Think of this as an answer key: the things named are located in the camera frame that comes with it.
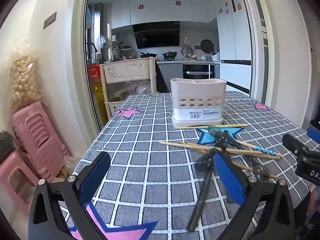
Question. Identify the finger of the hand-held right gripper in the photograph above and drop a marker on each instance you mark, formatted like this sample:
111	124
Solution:
315	134
300	147

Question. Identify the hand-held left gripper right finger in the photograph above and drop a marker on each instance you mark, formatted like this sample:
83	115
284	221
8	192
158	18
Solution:
228	177

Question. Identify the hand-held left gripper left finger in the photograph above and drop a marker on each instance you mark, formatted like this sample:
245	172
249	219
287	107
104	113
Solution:
96	177

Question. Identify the dark chopsticks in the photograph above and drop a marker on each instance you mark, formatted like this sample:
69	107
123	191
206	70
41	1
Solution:
203	160

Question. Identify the dark translucent plastic spoon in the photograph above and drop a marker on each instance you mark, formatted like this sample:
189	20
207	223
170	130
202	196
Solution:
261	172
214	130
198	205

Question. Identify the wooden chopstick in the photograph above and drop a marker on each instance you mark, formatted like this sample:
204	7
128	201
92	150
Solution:
265	150
235	125
193	148
180	145

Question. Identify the beige plastic utensil holder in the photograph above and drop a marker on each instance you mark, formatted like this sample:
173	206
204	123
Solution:
197	92

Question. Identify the grey checked star tablecloth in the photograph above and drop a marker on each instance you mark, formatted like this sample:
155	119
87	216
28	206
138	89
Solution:
150	180

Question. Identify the stack of pink plastic stools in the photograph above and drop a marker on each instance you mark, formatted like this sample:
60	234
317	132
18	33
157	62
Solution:
37	135

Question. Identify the yellow oil bottle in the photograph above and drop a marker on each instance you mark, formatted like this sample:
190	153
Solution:
100	100

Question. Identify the single pink plastic stool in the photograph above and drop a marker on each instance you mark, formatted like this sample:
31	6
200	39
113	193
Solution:
12	177

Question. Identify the dark round object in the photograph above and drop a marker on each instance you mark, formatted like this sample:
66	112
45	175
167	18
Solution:
7	146

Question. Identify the crumpled plastic bag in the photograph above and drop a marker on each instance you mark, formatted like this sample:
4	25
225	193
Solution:
140	87

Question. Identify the red plastic basket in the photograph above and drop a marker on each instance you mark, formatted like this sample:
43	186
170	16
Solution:
94	72

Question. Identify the black built-in oven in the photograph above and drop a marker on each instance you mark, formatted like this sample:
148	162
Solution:
198	72

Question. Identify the cream plastic trolley rack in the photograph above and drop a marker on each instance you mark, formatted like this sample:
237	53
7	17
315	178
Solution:
125	71

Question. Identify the clear bag of pale nuts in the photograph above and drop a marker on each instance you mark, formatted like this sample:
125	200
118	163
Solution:
23	85

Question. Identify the white refrigerator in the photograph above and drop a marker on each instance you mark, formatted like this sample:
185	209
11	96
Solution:
233	40

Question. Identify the metal kettle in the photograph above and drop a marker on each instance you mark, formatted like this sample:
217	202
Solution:
117	53

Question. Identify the black kitchen faucet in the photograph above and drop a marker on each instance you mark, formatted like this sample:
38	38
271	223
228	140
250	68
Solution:
92	47

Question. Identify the black wok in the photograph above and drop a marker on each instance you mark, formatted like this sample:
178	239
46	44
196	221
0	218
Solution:
148	54

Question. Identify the round metal steamer rack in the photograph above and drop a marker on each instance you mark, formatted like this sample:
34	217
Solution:
186	51

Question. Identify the round black hanging pan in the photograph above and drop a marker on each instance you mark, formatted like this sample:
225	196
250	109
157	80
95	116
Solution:
207	45

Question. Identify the black cooking pot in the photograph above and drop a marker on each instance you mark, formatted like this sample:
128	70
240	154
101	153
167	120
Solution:
170	54

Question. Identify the hanging clear plastic bag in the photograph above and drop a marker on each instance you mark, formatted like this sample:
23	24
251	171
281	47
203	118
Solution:
102	41

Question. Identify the black range hood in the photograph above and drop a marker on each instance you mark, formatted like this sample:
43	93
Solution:
157	36

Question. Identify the red paper cabinet decal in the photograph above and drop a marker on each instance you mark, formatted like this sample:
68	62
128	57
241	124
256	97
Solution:
140	6
178	3

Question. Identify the white upper kitchen cabinets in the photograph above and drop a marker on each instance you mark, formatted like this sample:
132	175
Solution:
160	11

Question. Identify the dark grey wall switch plate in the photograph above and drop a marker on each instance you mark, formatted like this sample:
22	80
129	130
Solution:
50	20

